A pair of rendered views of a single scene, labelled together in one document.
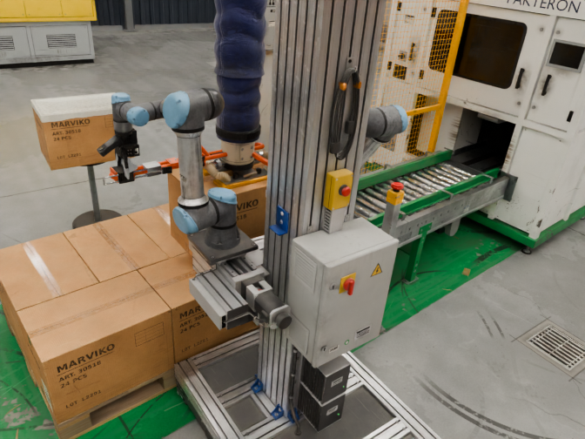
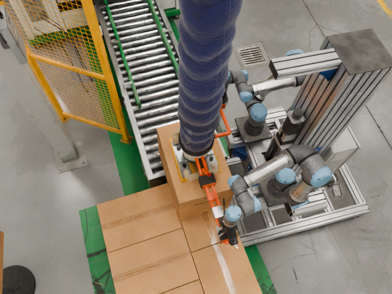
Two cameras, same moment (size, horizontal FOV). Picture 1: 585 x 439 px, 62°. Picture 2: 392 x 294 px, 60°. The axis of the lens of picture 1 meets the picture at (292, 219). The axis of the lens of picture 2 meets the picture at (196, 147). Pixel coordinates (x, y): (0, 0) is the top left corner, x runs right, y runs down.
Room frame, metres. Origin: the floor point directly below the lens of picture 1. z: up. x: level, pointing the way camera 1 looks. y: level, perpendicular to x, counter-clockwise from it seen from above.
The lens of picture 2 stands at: (1.99, 1.32, 3.19)
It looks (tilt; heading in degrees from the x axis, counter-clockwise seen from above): 62 degrees down; 289
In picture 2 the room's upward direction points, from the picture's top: 5 degrees clockwise
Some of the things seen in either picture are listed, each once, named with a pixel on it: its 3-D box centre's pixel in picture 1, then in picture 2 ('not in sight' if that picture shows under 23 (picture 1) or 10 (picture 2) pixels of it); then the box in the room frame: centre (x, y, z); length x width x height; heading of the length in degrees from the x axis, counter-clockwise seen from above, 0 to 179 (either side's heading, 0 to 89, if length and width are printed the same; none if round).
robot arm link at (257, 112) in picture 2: not in sight; (257, 114); (2.04, -0.11, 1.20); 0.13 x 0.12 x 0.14; 126
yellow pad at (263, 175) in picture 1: (247, 175); (207, 150); (2.26, 0.25, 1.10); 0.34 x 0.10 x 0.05; 130
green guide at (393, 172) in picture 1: (389, 171); (115, 45); (3.64, -0.75, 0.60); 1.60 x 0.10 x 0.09; 132
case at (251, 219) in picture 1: (235, 205); (193, 168); (2.34, 0.32, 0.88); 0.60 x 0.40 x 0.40; 130
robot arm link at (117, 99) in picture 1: (122, 107); (233, 214); (1.96, 0.75, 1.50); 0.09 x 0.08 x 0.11; 49
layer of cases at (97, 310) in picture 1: (131, 289); (178, 261); (2.21, 0.89, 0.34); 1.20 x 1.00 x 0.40; 132
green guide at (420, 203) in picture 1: (445, 197); (166, 34); (3.24, -1.11, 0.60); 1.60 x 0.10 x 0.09; 132
